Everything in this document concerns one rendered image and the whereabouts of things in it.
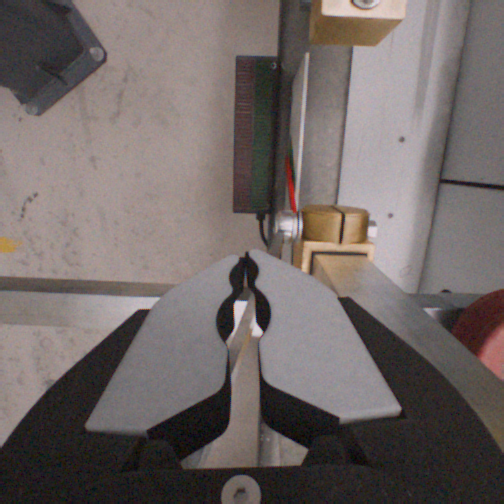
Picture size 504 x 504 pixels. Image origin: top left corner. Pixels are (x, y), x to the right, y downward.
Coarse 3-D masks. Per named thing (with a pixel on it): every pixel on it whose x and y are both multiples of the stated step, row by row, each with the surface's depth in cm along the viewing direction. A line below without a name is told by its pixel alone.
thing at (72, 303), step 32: (0, 288) 24; (32, 288) 25; (64, 288) 25; (96, 288) 25; (128, 288) 26; (160, 288) 26; (0, 320) 25; (32, 320) 25; (64, 320) 25; (96, 320) 25; (448, 320) 24
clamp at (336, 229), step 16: (304, 208) 23; (320, 208) 23; (336, 208) 24; (352, 208) 24; (304, 224) 23; (320, 224) 22; (336, 224) 21; (352, 224) 21; (368, 224) 23; (304, 240) 22; (320, 240) 22; (336, 240) 22; (352, 240) 22; (368, 240) 23; (304, 256) 22; (368, 256) 22
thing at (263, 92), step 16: (256, 64) 34; (256, 80) 34; (272, 80) 34; (256, 96) 35; (256, 112) 35; (256, 128) 36; (256, 144) 36; (256, 160) 37; (256, 176) 37; (256, 192) 37; (256, 208) 38
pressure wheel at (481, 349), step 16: (480, 304) 22; (496, 304) 21; (464, 320) 22; (480, 320) 21; (496, 320) 20; (464, 336) 22; (480, 336) 20; (496, 336) 19; (480, 352) 20; (496, 352) 20; (496, 368) 20
